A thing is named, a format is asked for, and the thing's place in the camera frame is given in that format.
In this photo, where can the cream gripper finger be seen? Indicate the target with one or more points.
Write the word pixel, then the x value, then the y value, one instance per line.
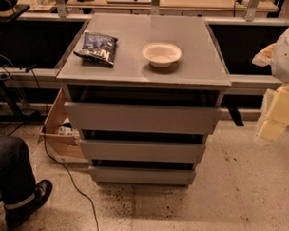
pixel 276 119

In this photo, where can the grey top drawer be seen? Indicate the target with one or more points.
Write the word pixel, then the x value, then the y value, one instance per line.
pixel 142 118

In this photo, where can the grey drawer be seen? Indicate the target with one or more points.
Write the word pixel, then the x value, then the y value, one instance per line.
pixel 142 118
pixel 141 151
pixel 114 174

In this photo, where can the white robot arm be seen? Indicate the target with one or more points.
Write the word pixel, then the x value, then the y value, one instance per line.
pixel 277 56

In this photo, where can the grey drawer cabinet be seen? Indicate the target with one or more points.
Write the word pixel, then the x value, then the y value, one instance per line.
pixel 198 79

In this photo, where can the grey bottom drawer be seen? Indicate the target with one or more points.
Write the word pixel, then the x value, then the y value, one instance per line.
pixel 114 174

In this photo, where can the grey middle drawer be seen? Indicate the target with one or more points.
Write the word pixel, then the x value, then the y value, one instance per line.
pixel 141 151

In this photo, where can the open cardboard box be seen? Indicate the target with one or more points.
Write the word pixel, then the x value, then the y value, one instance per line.
pixel 62 141

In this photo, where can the white paper bowl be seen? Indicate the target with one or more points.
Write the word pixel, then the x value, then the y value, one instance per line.
pixel 161 54

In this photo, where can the blue chip bag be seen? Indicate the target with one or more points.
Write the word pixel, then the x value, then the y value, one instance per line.
pixel 98 48

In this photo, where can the black leather shoe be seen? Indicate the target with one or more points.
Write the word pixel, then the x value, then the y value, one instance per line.
pixel 16 215

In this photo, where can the wooden background desk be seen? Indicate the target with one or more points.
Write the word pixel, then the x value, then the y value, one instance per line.
pixel 229 8

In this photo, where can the person leg dark trousers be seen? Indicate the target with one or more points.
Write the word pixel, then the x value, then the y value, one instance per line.
pixel 17 182

